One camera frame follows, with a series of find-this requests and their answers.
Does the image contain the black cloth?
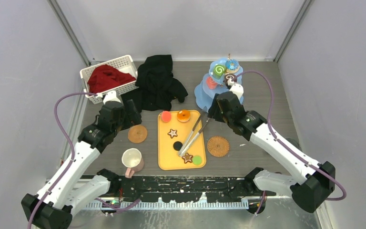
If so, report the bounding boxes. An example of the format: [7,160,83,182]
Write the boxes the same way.
[121,54,188,112]

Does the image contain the orange donut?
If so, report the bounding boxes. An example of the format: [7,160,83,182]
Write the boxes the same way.
[176,109,191,123]

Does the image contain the metal tongs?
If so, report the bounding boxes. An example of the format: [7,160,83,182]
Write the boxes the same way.
[178,107,210,157]

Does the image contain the chocolate swirl roll cake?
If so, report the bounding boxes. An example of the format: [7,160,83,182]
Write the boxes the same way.
[224,73,237,89]

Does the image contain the green round macaron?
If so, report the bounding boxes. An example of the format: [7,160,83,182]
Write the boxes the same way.
[192,156,203,166]

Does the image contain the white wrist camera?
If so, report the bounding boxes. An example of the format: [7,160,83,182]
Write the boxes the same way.
[102,90,122,104]
[229,83,244,101]

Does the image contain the pink mug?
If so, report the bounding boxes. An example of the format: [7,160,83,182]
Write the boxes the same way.
[122,148,144,178]

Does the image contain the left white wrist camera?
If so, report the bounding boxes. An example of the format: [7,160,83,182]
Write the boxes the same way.
[102,90,122,104]

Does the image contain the black round cookie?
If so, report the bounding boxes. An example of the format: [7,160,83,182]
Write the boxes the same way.
[173,141,183,151]

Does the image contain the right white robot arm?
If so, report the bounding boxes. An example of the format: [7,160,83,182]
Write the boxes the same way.
[209,92,336,213]

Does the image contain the green roll cake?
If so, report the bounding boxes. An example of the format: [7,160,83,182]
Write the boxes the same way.
[213,64,226,80]

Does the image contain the red round cake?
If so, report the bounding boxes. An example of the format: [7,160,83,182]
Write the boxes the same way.
[160,111,172,123]

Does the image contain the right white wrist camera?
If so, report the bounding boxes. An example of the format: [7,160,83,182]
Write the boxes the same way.
[229,83,244,101]

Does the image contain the white plastic basket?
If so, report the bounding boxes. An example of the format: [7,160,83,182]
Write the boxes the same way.
[80,55,138,95]

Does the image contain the right woven coaster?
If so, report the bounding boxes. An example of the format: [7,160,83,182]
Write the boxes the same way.
[207,136,230,157]

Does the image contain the grey metal cup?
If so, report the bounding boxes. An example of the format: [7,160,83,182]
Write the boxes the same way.
[286,138,301,150]

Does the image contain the brown star cookie right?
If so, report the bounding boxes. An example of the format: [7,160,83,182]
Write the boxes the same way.
[182,153,193,164]

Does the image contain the brown star cookie left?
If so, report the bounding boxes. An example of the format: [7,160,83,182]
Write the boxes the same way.
[167,129,178,139]

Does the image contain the red cloth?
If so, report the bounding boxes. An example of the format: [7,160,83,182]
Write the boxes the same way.
[87,64,135,94]

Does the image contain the blue donut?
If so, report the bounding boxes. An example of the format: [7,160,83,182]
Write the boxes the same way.
[225,59,240,73]

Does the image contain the woven coaster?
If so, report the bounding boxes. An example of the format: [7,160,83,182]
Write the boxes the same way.
[207,136,230,157]
[128,125,148,144]

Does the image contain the blue three-tier cake stand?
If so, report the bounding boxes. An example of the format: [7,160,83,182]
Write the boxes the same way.
[194,56,244,110]

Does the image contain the pink swirl roll cake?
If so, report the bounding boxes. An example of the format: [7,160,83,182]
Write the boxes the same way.
[206,76,218,90]

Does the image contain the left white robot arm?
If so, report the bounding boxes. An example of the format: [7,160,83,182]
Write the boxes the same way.
[21,99,142,229]

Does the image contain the left woven coaster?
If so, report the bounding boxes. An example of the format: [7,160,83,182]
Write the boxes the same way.
[128,125,148,144]

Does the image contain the yellow tray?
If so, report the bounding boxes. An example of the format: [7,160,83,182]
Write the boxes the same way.
[158,110,206,170]

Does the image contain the brown star cookie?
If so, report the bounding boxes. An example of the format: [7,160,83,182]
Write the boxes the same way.
[167,129,178,139]
[182,153,193,164]

